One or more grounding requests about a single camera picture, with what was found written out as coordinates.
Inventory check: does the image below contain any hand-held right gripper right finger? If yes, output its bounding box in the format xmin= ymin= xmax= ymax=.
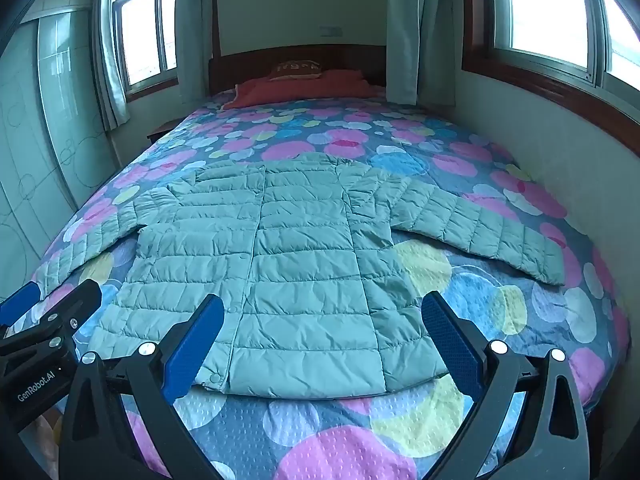
xmin=421 ymin=290 xmax=591 ymax=480

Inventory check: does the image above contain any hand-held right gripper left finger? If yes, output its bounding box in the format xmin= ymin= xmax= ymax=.
xmin=59 ymin=294 xmax=226 ymax=480

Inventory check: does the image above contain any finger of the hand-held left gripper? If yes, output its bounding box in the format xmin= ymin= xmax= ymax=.
xmin=10 ymin=279 xmax=103 ymax=357
xmin=0 ymin=281 xmax=42 ymax=331

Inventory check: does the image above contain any teal quilted blanket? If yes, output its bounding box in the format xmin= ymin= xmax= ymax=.
xmin=31 ymin=152 xmax=567 ymax=395

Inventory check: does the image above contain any glass-door wardrobe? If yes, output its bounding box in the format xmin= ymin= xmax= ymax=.
xmin=0 ymin=0 xmax=121 ymax=306

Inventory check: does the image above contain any dark wooden nightstand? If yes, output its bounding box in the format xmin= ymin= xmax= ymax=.
xmin=146 ymin=117 xmax=185 ymax=144

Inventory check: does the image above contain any circle-patterned bedspread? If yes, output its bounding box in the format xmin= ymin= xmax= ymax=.
xmin=30 ymin=91 xmax=632 ymax=480

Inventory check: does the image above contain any pale green curtain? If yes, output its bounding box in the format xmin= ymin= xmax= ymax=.
xmin=387 ymin=0 xmax=463 ymax=107
xmin=91 ymin=0 xmax=132 ymax=132
xmin=175 ymin=0 xmax=217 ymax=103

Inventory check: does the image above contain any red pillow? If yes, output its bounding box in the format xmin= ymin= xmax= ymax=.
xmin=223 ymin=70 xmax=386 ymax=110

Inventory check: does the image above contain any small wood-framed window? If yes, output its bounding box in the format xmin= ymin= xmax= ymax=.
xmin=107 ymin=0 xmax=181 ymax=101

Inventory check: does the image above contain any dark wooden headboard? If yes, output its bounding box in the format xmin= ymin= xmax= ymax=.
xmin=207 ymin=44 xmax=388 ymax=96

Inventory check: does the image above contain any brown printed pillow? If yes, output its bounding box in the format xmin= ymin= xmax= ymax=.
xmin=270 ymin=60 xmax=323 ymax=82

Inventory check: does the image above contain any large wood-framed window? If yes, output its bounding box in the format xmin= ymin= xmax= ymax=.
xmin=462 ymin=0 xmax=640 ymax=142

